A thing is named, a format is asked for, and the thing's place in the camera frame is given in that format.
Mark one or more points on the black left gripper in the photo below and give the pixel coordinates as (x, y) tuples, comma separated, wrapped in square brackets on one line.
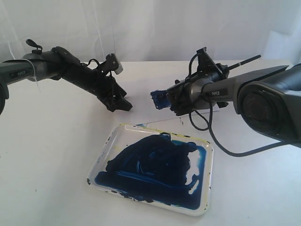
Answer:
[(92, 79)]

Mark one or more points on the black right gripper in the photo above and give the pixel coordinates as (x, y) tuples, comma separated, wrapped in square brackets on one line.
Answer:
[(179, 98)]

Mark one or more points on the black paintbrush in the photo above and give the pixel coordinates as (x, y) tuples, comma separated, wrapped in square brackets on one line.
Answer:
[(243, 62)]

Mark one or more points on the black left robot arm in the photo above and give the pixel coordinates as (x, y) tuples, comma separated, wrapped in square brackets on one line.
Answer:
[(59, 63)]

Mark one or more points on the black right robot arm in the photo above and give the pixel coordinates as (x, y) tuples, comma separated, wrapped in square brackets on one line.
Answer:
[(269, 100)]

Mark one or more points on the white paint tray blue paint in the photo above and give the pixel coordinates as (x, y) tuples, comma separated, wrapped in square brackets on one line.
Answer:
[(155, 167)]

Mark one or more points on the white paper with black square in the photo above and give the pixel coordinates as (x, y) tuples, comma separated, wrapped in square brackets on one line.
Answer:
[(150, 104)]

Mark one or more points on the white curtain backdrop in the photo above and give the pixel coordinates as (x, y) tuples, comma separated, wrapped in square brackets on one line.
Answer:
[(153, 30)]

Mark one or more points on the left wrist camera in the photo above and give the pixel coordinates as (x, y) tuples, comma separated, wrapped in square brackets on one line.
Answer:
[(112, 64)]

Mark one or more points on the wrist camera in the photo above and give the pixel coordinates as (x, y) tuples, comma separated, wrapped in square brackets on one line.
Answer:
[(205, 63), (112, 64)]

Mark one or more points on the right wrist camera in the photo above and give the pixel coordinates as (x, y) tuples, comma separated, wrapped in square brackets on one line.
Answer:
[(205, 63)]

